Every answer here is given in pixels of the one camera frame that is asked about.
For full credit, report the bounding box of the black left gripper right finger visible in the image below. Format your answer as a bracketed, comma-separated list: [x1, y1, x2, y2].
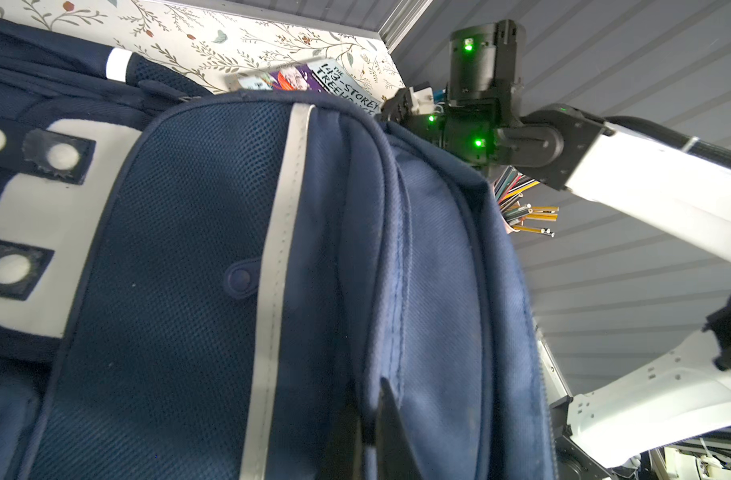
[375, 378, 423, 480]

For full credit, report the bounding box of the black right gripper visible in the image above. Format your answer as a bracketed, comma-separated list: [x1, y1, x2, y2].
[379, 85, 445, 135]

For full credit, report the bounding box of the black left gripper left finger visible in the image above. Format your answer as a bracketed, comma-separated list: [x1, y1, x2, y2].
[317, 401, 364, 480]

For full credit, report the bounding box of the navy blue student backpack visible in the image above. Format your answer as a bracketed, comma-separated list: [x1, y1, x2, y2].
[0, 19, 557, 479]

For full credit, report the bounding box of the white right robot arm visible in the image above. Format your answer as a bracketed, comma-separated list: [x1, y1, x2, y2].
[405, 1, 731, 479]

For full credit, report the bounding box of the purple 143-storey treehouse book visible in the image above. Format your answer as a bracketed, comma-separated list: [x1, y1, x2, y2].
[226, 58, 383, 115]

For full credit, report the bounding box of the bundle of coloured pencils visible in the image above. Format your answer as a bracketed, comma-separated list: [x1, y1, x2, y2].
[491, 166, 559, 238]

